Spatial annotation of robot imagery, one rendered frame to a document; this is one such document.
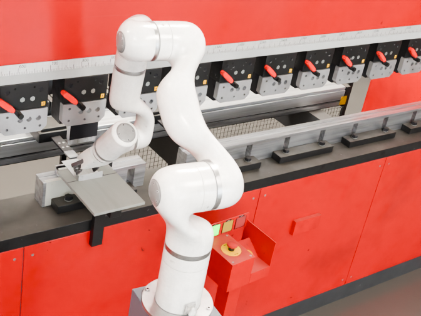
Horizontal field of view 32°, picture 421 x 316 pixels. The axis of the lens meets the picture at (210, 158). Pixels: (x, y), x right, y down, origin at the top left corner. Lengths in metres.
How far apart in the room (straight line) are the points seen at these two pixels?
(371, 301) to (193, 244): 2.18
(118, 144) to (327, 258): 1.59
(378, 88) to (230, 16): 1.90
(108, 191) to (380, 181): 1.48
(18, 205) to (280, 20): 1.11
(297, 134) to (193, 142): 1.31
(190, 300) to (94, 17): 0.88
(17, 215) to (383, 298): 2.11
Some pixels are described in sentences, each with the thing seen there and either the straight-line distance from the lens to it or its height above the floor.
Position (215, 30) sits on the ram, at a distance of 2.51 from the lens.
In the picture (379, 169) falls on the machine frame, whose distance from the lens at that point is 3.38.
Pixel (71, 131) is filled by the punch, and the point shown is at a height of 1.13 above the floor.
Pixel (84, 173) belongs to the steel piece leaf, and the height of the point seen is 1.00.
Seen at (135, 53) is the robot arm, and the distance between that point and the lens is 1.83.
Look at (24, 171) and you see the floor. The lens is 4.34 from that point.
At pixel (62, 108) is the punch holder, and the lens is 2.32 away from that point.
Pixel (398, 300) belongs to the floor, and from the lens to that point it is 3.95.
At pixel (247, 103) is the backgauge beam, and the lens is 3.17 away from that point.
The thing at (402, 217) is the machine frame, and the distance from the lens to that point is 3.77.
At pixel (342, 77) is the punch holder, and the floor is 1.21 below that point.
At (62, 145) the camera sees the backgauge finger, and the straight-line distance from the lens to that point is 2.59.
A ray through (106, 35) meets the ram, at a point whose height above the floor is 1.47.
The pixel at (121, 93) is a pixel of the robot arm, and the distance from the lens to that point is 2.09.
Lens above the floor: 2.29
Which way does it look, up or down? 29 degrees down
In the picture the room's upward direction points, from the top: 11 degrees clockwise
